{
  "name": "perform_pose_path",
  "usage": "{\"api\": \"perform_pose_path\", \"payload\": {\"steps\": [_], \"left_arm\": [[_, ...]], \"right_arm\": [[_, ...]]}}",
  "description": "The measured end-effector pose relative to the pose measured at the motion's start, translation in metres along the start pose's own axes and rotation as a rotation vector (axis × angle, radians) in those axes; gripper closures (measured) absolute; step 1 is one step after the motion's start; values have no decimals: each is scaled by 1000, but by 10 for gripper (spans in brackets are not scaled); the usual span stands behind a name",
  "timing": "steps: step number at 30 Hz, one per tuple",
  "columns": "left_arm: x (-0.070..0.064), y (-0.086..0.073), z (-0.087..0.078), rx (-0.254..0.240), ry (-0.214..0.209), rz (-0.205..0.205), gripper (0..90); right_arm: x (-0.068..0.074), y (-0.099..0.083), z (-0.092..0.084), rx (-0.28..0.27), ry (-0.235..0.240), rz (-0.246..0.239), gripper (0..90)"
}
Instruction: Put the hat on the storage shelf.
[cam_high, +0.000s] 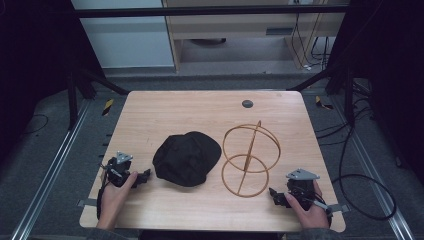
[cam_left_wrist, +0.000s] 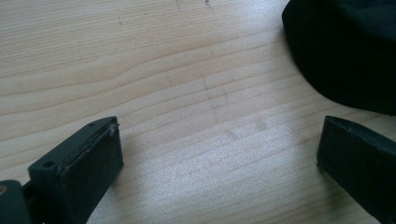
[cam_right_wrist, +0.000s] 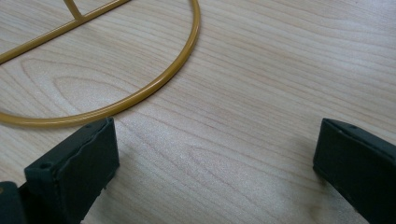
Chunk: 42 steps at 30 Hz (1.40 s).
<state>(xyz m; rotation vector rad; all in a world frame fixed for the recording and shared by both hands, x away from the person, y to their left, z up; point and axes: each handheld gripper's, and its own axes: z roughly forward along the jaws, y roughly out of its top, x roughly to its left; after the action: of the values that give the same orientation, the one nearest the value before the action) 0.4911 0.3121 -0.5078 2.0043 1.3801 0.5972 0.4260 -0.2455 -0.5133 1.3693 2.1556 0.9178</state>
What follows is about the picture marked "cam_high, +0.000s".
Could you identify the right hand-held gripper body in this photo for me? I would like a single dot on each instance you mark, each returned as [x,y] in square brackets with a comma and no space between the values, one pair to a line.
[301,186]

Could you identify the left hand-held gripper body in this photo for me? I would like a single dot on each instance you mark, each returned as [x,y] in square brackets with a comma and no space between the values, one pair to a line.
[118,170]

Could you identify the person's right hand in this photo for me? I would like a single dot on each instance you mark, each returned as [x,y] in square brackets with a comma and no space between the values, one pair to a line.
[311,213]

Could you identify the person's left hand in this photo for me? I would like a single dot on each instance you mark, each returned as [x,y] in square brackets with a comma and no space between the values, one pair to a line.
[115,200]

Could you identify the black cap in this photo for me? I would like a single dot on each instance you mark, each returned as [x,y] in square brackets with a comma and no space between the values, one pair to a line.
[186,158]

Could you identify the yellow black hazard tape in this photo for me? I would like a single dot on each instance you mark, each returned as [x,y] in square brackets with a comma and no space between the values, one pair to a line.
[322,103]
[107,107]

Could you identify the grey round table grommet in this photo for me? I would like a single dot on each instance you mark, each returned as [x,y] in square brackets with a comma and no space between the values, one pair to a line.
[247,103]

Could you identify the white cabinet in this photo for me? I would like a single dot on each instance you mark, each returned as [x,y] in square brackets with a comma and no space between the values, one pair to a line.
[126,43]

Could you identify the black curtain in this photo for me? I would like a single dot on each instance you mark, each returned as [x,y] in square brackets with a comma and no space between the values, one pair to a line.
[390,66]
[33,60]

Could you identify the light wooden desk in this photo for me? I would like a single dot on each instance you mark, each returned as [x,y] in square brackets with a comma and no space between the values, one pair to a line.
[233,28]

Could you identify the grey metal table bracket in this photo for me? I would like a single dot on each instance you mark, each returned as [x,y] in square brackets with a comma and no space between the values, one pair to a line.
[340,208]
[86,202]

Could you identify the aluminium floor rail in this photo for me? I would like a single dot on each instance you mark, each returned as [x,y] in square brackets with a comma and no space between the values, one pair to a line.
[373,176]
[50,173]

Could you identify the black frame strut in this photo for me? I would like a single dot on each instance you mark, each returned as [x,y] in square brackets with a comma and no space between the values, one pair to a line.
[348,96]
[100,80]

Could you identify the black horizontal frame bar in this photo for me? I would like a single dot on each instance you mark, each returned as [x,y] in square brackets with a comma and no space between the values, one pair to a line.
[200,11]

